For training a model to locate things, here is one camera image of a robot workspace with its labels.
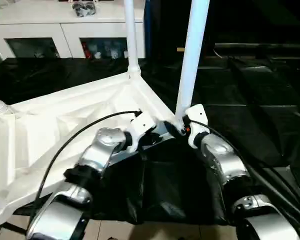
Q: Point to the white plastic table top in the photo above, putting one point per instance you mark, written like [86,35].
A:
[52,112]

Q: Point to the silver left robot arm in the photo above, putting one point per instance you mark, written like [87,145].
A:
[102,145]

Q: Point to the black mat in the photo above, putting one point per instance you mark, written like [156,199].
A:
[252,112]

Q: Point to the small tan label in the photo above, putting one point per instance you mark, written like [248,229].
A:
[180,49]

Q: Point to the white cup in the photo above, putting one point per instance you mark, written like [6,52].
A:
[126,54]

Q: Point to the printed box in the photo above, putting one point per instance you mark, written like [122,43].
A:
[113,51]

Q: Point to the white jar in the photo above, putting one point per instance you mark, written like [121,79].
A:
[97,55]

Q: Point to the blue vertical strip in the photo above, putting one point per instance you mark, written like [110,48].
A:
[147,27]

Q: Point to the red package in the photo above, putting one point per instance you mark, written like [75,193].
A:
[85,51]

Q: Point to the black backdrop cloth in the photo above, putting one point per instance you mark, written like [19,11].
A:
[260,21]

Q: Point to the white glass-door cabinet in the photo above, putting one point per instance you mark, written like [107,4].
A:
[60,27]

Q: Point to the black object pile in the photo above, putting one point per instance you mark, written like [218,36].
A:
[84,7]

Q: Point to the black stand leg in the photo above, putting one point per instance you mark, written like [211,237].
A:
[12,226]

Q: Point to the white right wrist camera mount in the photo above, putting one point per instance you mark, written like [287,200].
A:
[197,117]

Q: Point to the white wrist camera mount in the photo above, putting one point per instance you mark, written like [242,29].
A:
[142,125]
[197,117]

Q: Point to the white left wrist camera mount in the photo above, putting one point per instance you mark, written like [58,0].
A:
[142,125]

